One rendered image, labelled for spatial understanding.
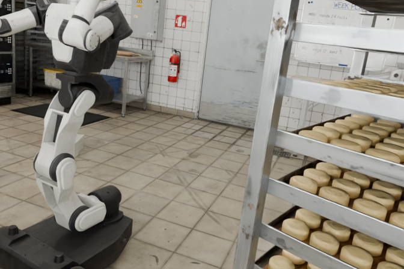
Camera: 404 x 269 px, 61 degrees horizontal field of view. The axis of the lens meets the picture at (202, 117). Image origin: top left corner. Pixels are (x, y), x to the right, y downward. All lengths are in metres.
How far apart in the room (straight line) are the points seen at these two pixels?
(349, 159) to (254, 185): 0.16
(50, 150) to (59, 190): 0.20
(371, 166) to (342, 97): 0.11
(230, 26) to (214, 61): 0.57
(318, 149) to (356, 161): 0.06
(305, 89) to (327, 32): 0.09
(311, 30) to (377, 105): 0.15
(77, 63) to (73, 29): 0.36
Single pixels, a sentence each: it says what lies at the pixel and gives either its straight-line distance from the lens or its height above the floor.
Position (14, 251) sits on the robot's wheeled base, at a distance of 2.00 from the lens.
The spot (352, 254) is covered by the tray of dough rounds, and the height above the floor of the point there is 0.97.
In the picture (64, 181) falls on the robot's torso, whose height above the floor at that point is 0.56.
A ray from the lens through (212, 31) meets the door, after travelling 5.35.
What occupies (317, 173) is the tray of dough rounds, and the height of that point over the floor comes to 1.06.
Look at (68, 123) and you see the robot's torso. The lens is 1.71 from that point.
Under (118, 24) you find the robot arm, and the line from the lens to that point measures 1.56.
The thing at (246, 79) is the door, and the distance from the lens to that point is 5.21.
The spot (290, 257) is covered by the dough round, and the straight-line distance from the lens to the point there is 0.79.
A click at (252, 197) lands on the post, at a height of 1.03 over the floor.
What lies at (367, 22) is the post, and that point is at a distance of 0.99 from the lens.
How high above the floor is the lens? 1.30
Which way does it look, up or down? 13 degrees down
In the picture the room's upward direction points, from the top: 7 degrees clockwise
